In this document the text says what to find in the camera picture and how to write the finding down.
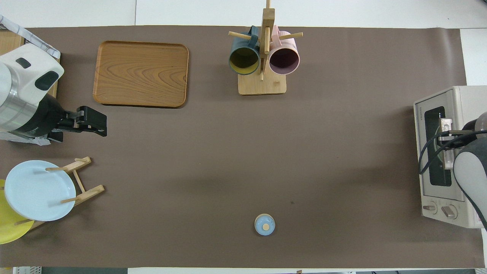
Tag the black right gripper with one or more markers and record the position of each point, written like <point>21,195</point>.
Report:
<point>460,141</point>

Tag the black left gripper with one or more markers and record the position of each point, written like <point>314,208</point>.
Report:
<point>45,118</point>

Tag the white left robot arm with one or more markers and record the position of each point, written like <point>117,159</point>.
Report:
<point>23,80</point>

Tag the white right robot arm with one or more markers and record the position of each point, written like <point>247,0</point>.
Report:
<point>471,171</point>

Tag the beige toaster oven housing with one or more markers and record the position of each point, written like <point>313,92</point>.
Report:
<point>470,99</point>

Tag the beige oven knob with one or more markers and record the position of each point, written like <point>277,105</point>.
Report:
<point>429,207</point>
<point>449,211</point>

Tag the white paper strip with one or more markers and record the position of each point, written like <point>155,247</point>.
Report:
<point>26,140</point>

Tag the wooden plate rack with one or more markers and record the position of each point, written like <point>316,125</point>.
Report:
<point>89,192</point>

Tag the light blue plate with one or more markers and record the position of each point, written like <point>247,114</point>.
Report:
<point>38,190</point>

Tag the brown wooden tray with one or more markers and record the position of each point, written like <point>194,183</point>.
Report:
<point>140,74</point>

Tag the white checked cloth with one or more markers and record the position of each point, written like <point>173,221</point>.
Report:
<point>38,42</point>

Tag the yellow plate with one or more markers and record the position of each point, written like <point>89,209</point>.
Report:
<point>9,228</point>

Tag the brown table mat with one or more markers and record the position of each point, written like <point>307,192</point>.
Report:
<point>342,57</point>

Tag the dark teal mug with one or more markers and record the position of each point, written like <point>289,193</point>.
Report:
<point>244,60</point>

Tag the wooden mug tree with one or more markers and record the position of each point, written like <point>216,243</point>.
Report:
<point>262,85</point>

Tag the pink mug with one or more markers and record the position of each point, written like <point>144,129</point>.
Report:
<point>284,59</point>

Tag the small blue dome lid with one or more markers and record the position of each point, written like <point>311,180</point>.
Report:
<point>264,224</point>

